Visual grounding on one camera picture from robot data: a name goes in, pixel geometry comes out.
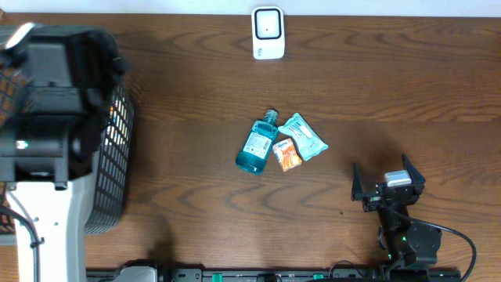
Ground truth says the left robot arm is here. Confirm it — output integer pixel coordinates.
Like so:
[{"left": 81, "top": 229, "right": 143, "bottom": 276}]
[{"left": 1, "top": 23, "right": 134, "bottom": 281}]

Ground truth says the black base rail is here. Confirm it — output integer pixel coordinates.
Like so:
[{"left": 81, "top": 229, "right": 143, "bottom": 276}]
[{"left": 85, "top": 267, "right": 463, "bottom": 282}]

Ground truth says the orange Kleenex tissue pack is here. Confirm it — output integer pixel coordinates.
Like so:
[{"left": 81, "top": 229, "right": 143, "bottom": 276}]
[{"left": 272, "top": 138, "right": 302, "bottom": 172}]

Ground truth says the teal mouthwash bottle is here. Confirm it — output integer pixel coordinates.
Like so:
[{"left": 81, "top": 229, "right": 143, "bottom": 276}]
[{"left": 236, "top": 109, "right": 279, "bottom": 175}]

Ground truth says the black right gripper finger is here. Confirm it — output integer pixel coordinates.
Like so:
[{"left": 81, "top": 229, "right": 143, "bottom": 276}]
[
  {"left": 351, "top": 163, "right": 365, "bottom": 201},
  {"left": 402, "top": 154, "right": 426, "bottom": 194}
]

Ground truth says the dark grey plastic basket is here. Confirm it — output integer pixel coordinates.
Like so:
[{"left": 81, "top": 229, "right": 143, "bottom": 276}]
[{"left": 0, "top": 24, "right": 135, "bottom": 235}]

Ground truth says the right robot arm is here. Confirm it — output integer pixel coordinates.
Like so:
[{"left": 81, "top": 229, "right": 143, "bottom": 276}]
[{"left": 351, "top": 155, "right": 442, "bottom": 268}]

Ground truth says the teal wet wipes pack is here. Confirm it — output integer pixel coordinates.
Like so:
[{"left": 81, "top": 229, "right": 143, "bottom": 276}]
[{"left": 278, "top": 113, "right": 329, "bottom": 161}]

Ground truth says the white barcode scanner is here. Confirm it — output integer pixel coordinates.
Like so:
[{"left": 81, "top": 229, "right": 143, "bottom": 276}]
[{"left": 251, "top": 6, "right": 286, "bottom": 60}]

